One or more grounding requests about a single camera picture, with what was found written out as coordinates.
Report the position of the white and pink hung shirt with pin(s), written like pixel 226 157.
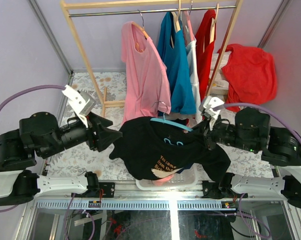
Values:
pixel 190 44

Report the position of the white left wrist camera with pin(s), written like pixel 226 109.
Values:
pixel 81 103

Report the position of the wooden hanger under red shirt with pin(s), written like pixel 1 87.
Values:
pixel 213 22

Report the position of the floral patterned floor mat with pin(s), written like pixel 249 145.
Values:
pixel 76 160

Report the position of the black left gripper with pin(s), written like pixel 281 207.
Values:
pixel 101 137

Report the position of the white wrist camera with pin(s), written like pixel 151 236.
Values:
pixel 208 111
pixel 81 103

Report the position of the wooden hanger under pink shirt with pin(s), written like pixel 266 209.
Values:
pixel 141 28

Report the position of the pink t-shirt on hanger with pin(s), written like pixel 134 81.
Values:
pixel 147 85

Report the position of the red cloth pile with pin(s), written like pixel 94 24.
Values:
pixel 251 74

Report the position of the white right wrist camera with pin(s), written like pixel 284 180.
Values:
pixel 208 111

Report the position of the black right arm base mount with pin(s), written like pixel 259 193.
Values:
pixel 211 190

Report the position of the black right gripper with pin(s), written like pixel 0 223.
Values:
pixel 208 136

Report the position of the blue t-shirt on hanger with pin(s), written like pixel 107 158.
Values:
pixel 172 50

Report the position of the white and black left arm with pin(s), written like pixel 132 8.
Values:
pixel 41 136

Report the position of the blue plastic hanger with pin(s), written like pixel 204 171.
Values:
pixel 163 120

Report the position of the white plastic laundry basket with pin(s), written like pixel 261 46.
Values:
pixel 184 180

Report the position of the white slotted cable duct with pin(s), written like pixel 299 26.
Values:
pixel 205 205

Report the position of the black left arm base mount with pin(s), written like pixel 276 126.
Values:
pixel 105 190

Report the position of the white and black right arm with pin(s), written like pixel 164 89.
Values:
pixel 252 132

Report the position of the salmon pink shirt in basket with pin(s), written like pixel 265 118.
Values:
pixel 161 181

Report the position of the black printed t-shirt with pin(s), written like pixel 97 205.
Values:
pixel 152 150

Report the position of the wooden hanger under blue shirt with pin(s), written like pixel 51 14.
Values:
pixel 176 26

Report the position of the red t-shirt on hanger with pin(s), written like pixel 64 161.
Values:
pixel 204 51

